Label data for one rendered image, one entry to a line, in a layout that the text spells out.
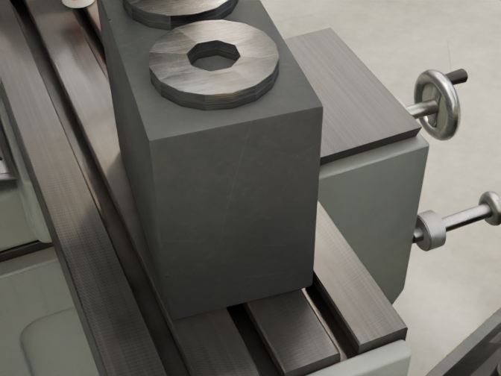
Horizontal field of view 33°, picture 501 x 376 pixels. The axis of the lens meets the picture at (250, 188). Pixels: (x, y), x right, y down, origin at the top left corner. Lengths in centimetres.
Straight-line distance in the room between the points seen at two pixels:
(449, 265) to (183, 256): 146
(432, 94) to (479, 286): 74
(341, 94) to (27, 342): 55
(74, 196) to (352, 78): 58
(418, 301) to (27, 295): 109
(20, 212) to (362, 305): 46
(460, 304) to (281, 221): 136
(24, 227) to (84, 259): 29
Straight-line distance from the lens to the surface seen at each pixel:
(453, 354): 136
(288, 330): 66
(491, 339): 115
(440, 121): 137
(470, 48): 274
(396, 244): 130
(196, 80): 56
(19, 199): 97
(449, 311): 194
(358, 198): 117
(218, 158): 56
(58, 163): 82
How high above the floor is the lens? 149
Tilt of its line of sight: 43 degrees down
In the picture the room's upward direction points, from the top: 1 degrees counter-clockwise
